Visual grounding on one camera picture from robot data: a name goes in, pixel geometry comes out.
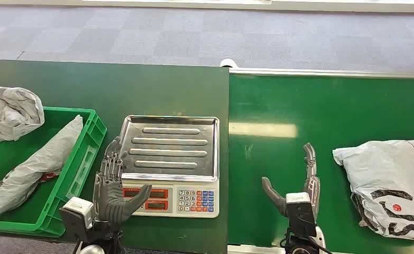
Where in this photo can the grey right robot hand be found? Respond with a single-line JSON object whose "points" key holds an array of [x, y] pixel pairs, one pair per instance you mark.
{"points": [[312, 182]]}

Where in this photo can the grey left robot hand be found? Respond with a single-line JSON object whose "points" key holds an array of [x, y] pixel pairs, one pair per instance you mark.
{"points": [[108, 200]]}

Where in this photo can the grey mailer package black letters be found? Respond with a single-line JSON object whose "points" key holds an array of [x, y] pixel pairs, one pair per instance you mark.
{"points": [[382, 175]]}

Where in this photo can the long grey mailer package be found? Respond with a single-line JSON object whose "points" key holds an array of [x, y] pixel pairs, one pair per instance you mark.
{"points": [[35, 164]]}

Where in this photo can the green conveyor belt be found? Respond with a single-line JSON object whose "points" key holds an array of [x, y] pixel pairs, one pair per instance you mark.
{"points": [[280, 105]]}

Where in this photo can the crumpled grey mailer package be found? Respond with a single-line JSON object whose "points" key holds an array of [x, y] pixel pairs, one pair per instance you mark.
{"points": [[7, 114]]}

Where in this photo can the white conveyor roller end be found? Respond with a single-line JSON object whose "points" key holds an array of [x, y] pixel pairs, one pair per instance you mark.
{"points": [[228, 63]]}

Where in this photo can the white electronic scale base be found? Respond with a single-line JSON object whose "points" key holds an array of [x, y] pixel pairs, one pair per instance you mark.
{"points": [[173, 201]]}

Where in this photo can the green plastic crate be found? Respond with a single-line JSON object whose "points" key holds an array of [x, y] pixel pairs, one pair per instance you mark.
{"points": [[35, 210]]}

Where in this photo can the steel weighing pan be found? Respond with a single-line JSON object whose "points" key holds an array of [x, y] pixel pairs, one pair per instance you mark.
{"points": [[172, 147]]}

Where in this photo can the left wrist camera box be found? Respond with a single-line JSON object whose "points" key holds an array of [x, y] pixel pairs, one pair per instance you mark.
{"points": [[79, 208]]}

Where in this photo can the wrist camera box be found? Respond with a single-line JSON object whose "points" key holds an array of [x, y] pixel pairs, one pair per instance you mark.
{"points": [[300, 214], [79, 208]]}

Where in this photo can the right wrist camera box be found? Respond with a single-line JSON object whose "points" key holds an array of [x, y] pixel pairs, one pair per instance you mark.
{"points": [[300, 214]]}

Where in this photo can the silver conveyor side rail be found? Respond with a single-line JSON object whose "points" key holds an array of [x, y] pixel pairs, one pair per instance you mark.
{"points": [[252, 249], [333, 73]]}

